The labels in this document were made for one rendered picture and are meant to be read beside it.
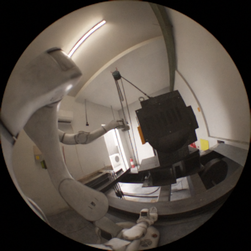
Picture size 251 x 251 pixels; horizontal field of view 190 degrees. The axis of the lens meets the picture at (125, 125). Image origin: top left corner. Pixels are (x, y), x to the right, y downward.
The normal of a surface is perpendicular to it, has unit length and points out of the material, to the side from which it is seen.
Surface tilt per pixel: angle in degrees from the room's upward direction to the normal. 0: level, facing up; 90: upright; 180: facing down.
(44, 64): 94
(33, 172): 90
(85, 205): 92
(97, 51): 180
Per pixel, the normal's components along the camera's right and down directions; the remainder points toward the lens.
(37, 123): 0.83, 0.00
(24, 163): 0.82, -0.34
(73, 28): 0.27, 0.94
